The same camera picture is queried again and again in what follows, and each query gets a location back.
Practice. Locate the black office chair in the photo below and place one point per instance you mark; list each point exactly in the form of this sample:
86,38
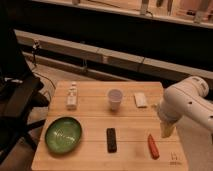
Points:
19,90

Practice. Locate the black remote control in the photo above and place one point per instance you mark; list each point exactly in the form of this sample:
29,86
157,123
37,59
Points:
111,140

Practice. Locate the white rectangular block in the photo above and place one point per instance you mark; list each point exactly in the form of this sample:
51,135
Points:
140,100

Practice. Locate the green bowl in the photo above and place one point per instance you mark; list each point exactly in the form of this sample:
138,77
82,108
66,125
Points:
63,135

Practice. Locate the white small bottle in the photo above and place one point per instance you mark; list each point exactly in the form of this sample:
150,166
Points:
72,97

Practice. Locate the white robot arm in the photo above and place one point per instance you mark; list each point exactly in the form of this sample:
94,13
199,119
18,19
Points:
186,97

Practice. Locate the white plastic cup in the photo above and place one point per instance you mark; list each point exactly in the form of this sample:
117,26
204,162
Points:
114,98

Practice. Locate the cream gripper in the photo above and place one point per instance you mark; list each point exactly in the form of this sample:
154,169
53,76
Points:
166,129

